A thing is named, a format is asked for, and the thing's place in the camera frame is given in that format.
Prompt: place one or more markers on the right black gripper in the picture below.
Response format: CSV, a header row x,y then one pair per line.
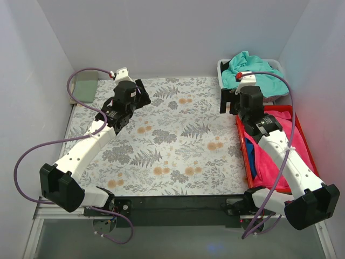
x,y
228,97

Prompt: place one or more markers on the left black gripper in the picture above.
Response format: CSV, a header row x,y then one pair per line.
x,y
143,91

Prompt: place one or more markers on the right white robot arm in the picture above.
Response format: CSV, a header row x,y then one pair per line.
x,y
311,200

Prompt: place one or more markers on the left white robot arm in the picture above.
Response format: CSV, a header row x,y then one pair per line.
x,y
59,182

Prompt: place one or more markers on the blue garment in tray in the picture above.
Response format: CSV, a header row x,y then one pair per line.
x,y
251,157

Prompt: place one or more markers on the folded green cloth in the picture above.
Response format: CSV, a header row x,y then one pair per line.
x,y
84,86

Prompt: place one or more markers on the floral table mat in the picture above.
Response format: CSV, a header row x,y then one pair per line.
x,y
180,144

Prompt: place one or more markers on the white plastic basket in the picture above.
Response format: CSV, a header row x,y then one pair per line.
x,y
271,87

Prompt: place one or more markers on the red plastic tray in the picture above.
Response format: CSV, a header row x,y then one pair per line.
x,y
240,128

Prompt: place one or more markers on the pink towel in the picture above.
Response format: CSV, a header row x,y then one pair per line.
x,y
267,171

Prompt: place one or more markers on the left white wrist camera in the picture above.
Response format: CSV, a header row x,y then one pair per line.
x,y
121,74

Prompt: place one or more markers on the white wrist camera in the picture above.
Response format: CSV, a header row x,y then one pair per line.
x,y
121,74
245,79

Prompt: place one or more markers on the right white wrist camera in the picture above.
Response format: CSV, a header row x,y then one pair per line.
x,y
245,79

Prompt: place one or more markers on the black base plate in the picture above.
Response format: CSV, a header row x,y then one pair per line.
x,y
197,210

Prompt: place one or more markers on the aluminium rail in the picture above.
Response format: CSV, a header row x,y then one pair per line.
x,y
44,211

